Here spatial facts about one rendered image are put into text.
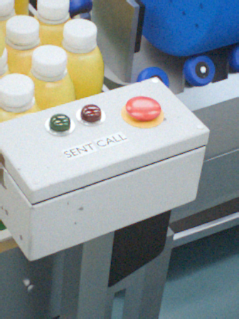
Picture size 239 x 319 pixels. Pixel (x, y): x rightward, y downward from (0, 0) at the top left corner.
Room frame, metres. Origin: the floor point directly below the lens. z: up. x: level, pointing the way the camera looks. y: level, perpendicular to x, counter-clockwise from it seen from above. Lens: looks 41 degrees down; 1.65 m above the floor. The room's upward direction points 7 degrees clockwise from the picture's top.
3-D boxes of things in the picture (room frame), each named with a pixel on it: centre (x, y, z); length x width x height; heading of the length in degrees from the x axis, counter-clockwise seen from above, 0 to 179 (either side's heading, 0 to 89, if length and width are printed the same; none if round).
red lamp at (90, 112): (0.69, 0.03, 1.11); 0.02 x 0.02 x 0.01
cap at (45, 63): (0.82, 0.09, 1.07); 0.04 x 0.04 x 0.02
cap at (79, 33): (0.88, 0.06, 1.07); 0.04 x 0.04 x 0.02
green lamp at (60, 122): (0.67, 0.06, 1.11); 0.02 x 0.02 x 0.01
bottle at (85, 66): (0.88, 0.06, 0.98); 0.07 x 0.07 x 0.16
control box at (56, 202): (0.68, 0.02, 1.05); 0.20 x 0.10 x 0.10; 125
